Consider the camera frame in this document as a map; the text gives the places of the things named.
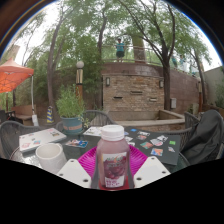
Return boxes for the silver laptop with stickers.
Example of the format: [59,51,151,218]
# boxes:
[18,127,68,154]

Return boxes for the pink drink bottle white cap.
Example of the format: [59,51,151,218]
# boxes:
[95,124,131,189]

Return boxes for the person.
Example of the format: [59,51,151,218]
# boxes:
[179,54,188,73]
[115,37,126,63]
[171,54,179,69]

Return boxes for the colourful picture card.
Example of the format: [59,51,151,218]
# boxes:
[64,138,90,149]

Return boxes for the white cup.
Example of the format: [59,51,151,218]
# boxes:
[35,142,68,175]

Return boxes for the grey mesh patio chair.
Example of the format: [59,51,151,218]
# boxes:
[0,120,51,159]
[163,111,224,168]
[55,109,116,134]

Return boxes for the black laptop with stickers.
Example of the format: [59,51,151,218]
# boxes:
[123,128,182,167]

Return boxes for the globe-topped lamp post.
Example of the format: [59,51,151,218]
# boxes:
[75,60,85,101]

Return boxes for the white booklet with stickers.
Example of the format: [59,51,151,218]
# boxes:
[83,125,104,138]

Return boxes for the slim lamp post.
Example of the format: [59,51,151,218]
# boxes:
[198,81,204,106]

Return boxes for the blue yellow striped bollard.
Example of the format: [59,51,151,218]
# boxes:
[46,105,55,124]

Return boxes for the dark grey jacket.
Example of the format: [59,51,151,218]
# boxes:
[181,109,224,166]

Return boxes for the green plant in blue pot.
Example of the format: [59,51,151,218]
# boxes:
[55,84,86,135]

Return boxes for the grey wall box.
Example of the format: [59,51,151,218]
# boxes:
[170,97,178,110]

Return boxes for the orange canopy tent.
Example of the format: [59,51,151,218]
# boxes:
[0,57,39,126]

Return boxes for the flat round red coaster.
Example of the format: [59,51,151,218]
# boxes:
[98,181,132,192]

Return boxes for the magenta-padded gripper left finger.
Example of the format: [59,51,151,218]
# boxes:
[57,145,101,190]

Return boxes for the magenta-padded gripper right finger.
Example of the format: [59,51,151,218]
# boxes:
[127,144,172,190]

